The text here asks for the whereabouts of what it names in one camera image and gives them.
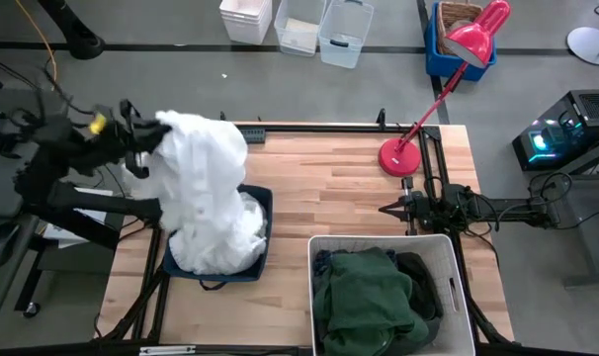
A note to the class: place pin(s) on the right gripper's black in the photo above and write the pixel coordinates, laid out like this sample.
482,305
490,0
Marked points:
418,210

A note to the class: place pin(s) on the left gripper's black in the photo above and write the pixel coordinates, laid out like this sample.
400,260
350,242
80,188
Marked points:
126,141

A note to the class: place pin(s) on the large white cloth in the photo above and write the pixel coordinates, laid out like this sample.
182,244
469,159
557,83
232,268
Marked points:
200,188

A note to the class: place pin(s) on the dark grey garment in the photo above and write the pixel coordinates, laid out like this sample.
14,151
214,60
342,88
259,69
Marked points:
420,287

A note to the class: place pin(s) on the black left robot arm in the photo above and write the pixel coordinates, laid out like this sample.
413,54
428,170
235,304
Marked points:
72,148

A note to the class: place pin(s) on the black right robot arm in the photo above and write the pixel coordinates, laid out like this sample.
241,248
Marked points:
492,207

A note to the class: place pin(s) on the white woven plastic basket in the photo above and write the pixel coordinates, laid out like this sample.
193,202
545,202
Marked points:
448,277

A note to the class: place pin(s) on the blue plaid shirt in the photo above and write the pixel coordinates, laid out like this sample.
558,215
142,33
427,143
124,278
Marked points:
321,267

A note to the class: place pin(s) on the green garment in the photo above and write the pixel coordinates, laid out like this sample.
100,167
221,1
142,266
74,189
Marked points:
364,301

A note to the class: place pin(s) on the pale white towel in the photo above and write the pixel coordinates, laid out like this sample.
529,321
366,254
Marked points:
254,215

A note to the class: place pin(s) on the white paper sheet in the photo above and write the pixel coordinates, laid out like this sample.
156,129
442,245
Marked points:
69,232

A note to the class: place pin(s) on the black stand base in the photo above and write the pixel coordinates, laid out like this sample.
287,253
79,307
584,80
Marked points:
77,34

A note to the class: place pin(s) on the navy and white fabric basket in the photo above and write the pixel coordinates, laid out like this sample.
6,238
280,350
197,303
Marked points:
260,267

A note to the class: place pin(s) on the white storage box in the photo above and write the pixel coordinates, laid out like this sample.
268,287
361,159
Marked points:
245,20

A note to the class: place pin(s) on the blue plastic crate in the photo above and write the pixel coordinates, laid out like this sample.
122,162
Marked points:
438,66

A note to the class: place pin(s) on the dark operator desk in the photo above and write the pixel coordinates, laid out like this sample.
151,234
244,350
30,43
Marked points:
3,183

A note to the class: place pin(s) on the red desk lamp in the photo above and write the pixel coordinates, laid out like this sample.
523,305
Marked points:
457,54

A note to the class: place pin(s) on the clear bin with paper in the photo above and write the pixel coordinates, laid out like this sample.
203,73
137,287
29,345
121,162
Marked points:
299,27

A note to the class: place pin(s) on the black lit computer tower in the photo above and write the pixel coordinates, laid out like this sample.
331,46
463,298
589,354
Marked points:
566,128

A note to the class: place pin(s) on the grey side desk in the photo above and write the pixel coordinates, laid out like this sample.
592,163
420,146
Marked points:
591,232

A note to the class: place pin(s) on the wicker basket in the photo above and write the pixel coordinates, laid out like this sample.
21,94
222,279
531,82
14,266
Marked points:
450,20

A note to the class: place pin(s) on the round grey disc base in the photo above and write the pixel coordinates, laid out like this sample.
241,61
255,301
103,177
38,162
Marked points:
588,45

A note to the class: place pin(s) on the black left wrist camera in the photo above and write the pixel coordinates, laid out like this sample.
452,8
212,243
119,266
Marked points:
131,111

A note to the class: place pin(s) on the black table frame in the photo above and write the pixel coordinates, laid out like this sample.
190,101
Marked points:
329,128

